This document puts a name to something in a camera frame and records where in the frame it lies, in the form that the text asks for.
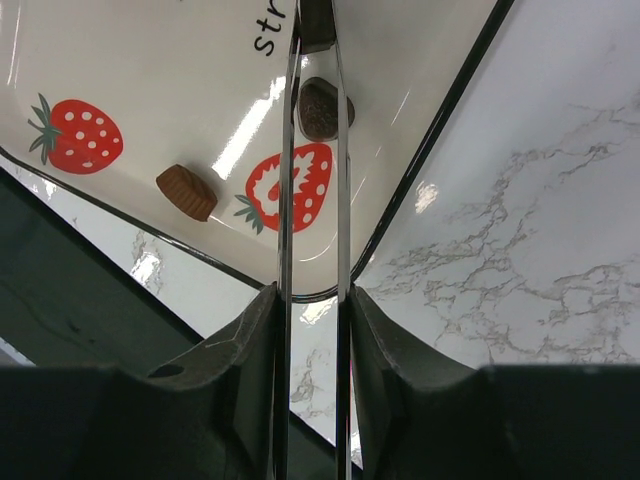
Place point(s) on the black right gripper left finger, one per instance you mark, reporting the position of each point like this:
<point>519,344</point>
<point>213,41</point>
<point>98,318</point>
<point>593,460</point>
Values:
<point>206,414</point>

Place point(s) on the brown cup chocolate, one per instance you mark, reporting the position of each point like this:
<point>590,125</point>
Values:
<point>187,192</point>

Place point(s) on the dark heart chocolate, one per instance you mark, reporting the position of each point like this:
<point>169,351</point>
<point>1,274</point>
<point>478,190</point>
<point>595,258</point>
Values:
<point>318,110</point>

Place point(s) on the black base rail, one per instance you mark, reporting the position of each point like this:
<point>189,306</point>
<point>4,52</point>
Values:
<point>65,302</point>

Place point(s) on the metal tongs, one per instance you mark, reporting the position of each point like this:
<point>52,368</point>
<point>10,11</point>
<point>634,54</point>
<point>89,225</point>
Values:
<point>281,406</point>

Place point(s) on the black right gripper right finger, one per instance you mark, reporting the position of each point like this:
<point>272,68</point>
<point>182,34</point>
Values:
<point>423,415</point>

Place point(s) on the strawberry print serving tray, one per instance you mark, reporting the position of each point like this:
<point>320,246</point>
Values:
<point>100,97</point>

